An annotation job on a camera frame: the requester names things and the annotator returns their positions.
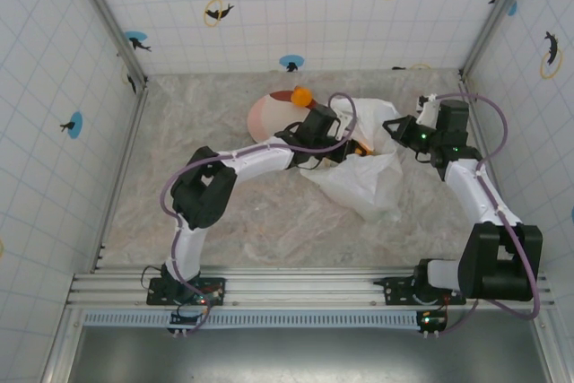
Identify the orange with stem dimple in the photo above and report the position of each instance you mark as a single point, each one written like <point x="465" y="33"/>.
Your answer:
<point x="364" y="150"/>

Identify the white plastic bag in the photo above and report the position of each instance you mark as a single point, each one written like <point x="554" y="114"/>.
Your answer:
<point x="359" y="181"/>

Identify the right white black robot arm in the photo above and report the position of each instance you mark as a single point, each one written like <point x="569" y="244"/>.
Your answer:
<point x="471" y="194"/>

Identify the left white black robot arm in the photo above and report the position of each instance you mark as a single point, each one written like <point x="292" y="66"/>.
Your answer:
<point x="255" y="163"/>

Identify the small orange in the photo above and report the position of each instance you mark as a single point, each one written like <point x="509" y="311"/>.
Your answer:
<point x="301" y="97"/>

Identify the round pink plate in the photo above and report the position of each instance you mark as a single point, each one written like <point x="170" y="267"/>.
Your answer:
<point x="269" y="118"/>

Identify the right small circuit board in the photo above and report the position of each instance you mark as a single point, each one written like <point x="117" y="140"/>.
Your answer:
<point x="432" y="321"/>

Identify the small circuit board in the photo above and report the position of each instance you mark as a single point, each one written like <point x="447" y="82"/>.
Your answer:
<point x="432" y="321"/>
<point x="181" y="319"/>

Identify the grey metal sheet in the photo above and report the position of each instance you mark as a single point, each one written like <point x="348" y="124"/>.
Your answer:
<point x="291" y="356"/>

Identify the left small circuit board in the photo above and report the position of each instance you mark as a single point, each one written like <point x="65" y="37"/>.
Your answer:
<point x="181" y="319"/>

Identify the aluminium frame post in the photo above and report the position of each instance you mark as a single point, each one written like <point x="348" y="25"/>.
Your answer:
<point x="107" y="20"/>
<point x="498" y="11"/>

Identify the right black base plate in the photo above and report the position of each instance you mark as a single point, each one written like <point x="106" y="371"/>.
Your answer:
<point x="397" y="286"/>

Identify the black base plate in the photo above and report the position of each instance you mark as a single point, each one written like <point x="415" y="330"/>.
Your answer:
<point x="215" y="286"/>
<point x="397" y="286"/>

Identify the aluminium mounting rail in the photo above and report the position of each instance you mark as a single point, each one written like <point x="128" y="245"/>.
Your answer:
<point x="305" y="286"/>

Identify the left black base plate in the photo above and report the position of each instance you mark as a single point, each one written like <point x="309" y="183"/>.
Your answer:
<point x="215" y="286"/>

